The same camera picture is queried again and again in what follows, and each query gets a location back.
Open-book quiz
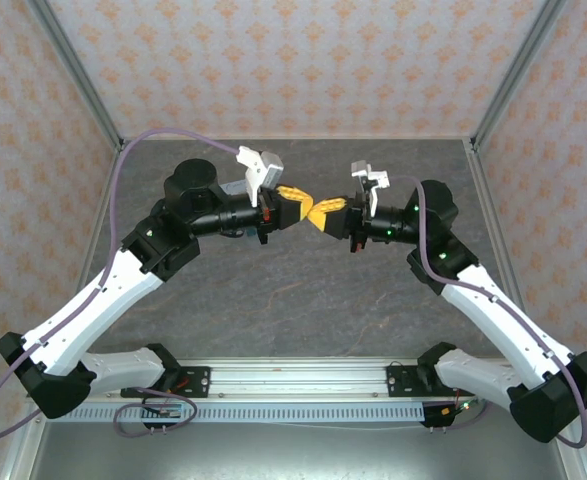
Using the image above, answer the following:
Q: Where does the pastel cartoon tin box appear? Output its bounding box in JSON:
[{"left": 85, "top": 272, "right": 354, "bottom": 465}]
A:
[{"left": 214, "top": 178, "right": 262, "bottom": 240}]

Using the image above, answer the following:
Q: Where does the grey metal lower panel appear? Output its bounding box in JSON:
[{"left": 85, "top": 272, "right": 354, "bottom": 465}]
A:
[{"left": 0, "top": 418, "right": 587, "bottom": 480}]

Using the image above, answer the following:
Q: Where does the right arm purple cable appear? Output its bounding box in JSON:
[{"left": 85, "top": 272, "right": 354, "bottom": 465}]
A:
[{"left": 397, "top": 174, "right": 587, "bottom": 449}]

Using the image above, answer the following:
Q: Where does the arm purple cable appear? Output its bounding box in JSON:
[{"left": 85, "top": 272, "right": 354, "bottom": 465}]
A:
[
  {"left": 0, "top": 128, "right": 243, "bottom": 444},
  {"left": 397, "top": 174, "right": 587, "bottom": 449}
]

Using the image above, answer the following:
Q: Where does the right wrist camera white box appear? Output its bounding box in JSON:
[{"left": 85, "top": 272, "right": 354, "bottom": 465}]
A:
[{"left": 349, "top": 160, "right": 391, "bottom": 207}]

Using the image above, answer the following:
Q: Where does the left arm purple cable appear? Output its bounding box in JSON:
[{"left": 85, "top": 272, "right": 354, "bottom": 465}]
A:
[{"left": 0, "top": 128, "right": 243, "bottom": 444}]

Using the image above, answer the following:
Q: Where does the aluminium table side rail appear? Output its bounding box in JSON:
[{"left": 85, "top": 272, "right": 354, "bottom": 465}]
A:
[
  {"left": 51, "top": 144, "right": 125, "bottom": 362},
  {"left": 464, "top": 139, "right": 545, "bottom": 362}
]

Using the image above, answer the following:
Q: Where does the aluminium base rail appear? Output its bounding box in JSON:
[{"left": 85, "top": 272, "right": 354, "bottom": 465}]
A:
[{"left": 25, "top": 356, "right": 524, "bottom": 402}]

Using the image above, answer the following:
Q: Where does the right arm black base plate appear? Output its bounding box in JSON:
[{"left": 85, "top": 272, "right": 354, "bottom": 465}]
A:
[{"left": 386, "top": 363, "right": 477, "bottom": 400}]

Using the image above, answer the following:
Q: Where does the aluminium frame post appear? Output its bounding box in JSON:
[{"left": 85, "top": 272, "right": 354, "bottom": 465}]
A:
[
  {"left": 25, "top": 0, "right": 126, "bottom": 152},
  {"left": 469, "top": 0, "right": 570, "bottom": 152}
]

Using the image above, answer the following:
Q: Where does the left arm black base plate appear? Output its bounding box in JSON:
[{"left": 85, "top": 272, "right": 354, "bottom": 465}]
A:
[{"left": 119, "top": 365, "right": 212, "bottom": 400}]

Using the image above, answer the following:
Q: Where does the slotted grey cable duct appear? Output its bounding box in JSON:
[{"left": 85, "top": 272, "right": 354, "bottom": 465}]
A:
[{"left": 46, "top": 403, "right": 427, "bottom": 424}]

